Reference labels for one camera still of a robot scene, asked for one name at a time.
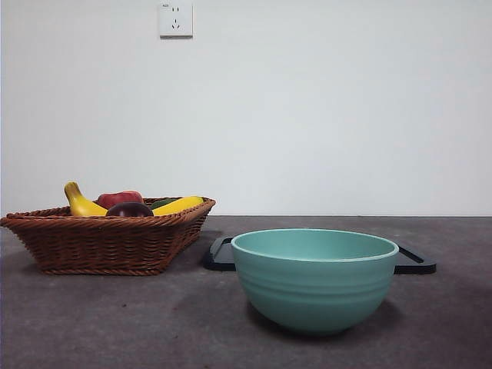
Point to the dark red plum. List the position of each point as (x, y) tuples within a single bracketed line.
[(130, 210)]

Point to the teal ceramic bowl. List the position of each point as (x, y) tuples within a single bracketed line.
[(315, 288)]

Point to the dark green rectangular tray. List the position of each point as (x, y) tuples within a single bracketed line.
[(220, 263)]

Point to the green avocado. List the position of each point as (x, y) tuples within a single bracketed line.
[(160, 203)]

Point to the red apple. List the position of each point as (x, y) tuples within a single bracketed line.
[(120, 198)]

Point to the brown wicker basket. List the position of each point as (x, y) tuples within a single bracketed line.
[(104, 246)]

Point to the yellow banana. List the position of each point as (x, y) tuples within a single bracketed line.
[(84, 205)]

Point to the white wall socket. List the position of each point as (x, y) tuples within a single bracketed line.
[(176, 19)]

